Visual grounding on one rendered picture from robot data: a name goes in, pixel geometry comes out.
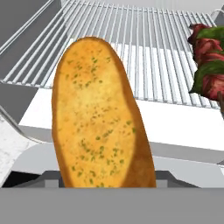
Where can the red and green kebab skewer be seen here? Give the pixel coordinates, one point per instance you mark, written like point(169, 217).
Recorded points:
point(207, 64)

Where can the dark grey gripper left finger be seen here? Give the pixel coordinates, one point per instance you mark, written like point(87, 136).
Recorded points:
point(49, 178)

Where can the golden herb baguette bread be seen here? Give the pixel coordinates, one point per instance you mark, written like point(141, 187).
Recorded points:
point(96, 116)

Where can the white toaster oven door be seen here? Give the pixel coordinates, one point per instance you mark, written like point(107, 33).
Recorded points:
point(180, 125)

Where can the grey toaster oven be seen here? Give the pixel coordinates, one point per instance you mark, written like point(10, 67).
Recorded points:
point(17, 26)

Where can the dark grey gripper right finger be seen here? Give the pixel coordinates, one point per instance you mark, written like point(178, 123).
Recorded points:
point(162, 178)

